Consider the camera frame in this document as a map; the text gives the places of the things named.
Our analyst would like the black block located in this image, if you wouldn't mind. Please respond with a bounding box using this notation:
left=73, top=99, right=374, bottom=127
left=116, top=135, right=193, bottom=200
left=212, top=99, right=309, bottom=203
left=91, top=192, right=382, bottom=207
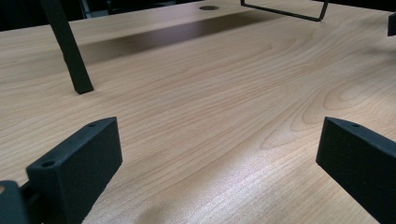
left=387, top=11, right=396, bottom=37

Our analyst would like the black metal frame base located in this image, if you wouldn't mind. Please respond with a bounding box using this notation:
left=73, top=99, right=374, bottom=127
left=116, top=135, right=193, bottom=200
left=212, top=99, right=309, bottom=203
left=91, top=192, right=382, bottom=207
left=240, top=0, right=330, bottom=22

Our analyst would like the black metal stand leg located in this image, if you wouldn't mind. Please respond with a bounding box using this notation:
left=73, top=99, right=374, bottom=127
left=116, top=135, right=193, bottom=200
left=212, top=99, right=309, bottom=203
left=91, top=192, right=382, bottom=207
left=39, top=0, right=94, bottom=95

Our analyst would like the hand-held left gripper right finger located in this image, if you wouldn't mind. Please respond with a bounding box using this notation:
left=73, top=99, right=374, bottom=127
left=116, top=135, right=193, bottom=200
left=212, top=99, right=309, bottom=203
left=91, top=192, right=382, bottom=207
left=315, top=116, right=396, bottom=224

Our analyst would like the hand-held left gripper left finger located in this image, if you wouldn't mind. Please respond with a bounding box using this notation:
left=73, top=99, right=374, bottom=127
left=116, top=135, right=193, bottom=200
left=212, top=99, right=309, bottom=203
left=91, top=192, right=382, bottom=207
left=25, top=116, right=123, bottom=224

